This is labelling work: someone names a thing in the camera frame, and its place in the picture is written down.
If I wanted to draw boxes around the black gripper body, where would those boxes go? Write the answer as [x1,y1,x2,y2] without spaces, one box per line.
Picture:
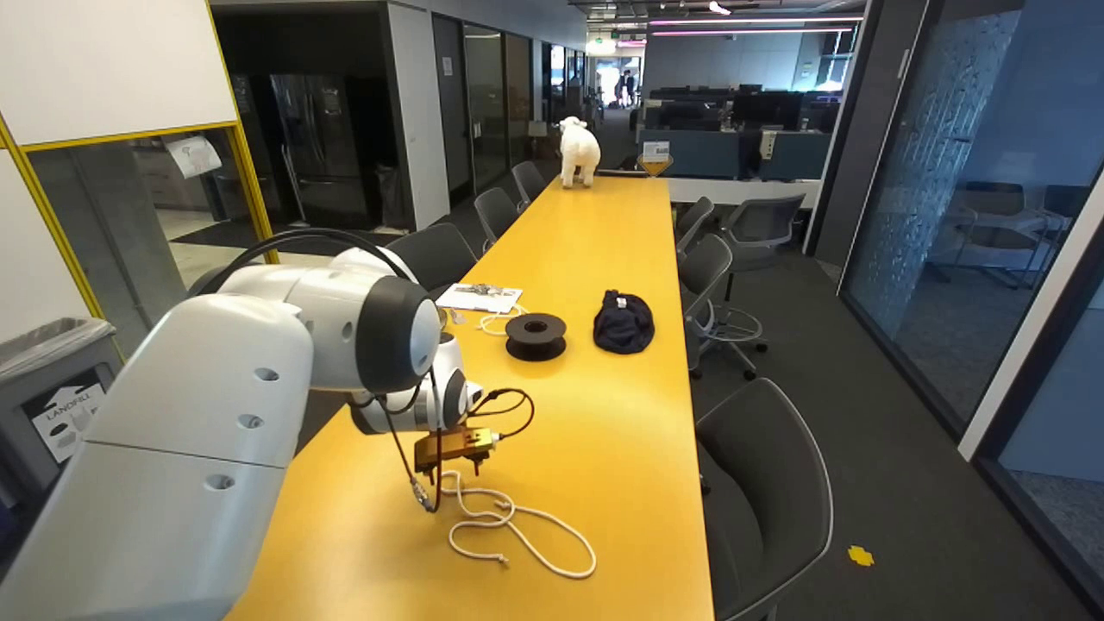
[410,424,508,476]

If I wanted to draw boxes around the white rope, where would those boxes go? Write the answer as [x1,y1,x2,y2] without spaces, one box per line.
[434,465,605,584]

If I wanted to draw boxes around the clear plastic packet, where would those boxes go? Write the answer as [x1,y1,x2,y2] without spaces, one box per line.
[434,280,524,320]

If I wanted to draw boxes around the dark office chair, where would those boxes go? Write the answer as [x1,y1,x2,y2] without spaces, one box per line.
[469,183,524,247]
[508,157,554,211]
[386,218,485,296]

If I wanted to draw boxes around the black cap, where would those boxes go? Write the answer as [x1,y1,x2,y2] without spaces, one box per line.
[590,286,659,359]

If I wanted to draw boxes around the grey mesh office chair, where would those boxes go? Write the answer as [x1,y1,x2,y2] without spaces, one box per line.
[677,232,770,384]
[693,372,841,621]
[720,190,811,262]

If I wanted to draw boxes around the white plush bear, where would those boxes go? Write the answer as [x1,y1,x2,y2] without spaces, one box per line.
[555,113,607,192]

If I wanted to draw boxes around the small box on table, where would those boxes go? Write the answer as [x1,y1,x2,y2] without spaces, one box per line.
[634,139,677,174]

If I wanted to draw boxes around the white paper note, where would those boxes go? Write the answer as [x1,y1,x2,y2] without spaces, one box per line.
[163,132,227,183]

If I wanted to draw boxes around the grey box with label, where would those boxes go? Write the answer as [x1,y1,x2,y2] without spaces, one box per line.
[0,312,126,543]

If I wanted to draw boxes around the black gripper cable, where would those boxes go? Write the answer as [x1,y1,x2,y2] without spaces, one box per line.
[381,384,542,516]

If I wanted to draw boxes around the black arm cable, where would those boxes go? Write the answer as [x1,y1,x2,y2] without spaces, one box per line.
[201,225,423,298]

